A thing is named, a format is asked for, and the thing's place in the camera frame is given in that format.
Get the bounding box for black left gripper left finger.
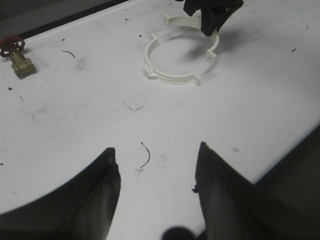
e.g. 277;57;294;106
0;147;121;240

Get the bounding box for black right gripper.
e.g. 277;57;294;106
183;0;244;36

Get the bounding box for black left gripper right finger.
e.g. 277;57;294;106
192;141;320;240

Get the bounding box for white half-ring pipe clamp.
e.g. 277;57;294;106
143;34;201;86

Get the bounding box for brass valve red handwheel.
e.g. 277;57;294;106
0;35;36;79

